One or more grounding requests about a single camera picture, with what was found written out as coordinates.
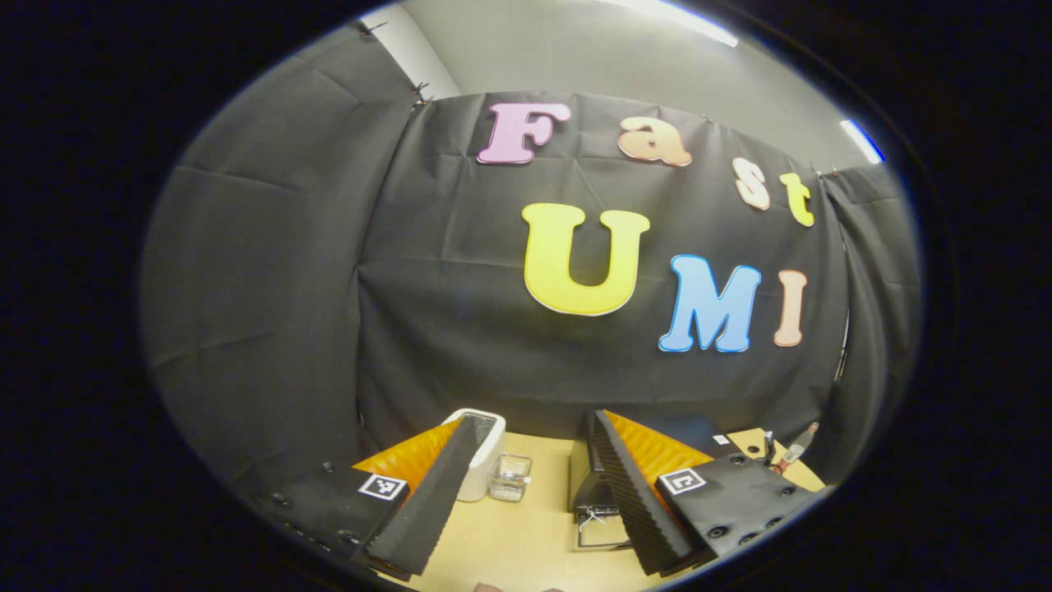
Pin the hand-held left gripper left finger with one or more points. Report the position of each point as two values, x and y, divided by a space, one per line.
427 510

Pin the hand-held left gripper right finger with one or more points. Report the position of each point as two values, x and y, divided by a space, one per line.
641 510

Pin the black electric oven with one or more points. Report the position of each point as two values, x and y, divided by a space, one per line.
585 477

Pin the white toaster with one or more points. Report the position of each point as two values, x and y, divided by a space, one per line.
486 469

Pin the clear plastic bottle red label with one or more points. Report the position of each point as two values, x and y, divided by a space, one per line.
799 448

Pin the black backdrop cloth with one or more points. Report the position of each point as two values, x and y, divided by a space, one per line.
460 312

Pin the small ceiling light panel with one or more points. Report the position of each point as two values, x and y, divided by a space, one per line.
861 140

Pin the large ceiling light panel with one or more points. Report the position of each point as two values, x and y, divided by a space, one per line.
690 20

